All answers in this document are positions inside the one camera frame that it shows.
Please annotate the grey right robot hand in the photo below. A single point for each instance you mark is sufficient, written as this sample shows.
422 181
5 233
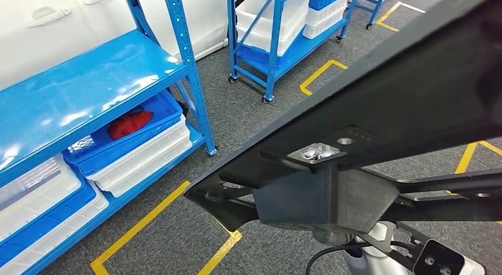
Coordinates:
329 237

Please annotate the black plastic plate frame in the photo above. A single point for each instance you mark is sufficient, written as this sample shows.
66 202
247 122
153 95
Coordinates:
392 89

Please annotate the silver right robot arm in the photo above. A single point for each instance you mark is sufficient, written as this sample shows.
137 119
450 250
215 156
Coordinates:
376 261

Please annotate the blue wheeled shelf rack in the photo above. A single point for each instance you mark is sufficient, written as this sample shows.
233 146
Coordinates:
375 10
273 50

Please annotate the blue metal shelf rack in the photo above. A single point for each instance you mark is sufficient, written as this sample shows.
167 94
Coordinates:
78 89

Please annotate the large white plastic crate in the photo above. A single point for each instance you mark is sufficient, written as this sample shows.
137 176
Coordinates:
294 22

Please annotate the red cloth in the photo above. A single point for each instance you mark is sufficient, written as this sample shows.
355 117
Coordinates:
129 124

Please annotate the clear plastic bag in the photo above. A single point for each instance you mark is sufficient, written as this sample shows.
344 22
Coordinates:
81 144

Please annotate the white car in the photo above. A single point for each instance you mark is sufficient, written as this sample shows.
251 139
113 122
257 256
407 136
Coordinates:
47 42

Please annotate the black camera bracket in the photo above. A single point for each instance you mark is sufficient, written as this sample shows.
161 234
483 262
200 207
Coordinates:
415 232

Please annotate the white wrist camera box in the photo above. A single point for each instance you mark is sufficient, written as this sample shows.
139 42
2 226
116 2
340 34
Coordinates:
443 261

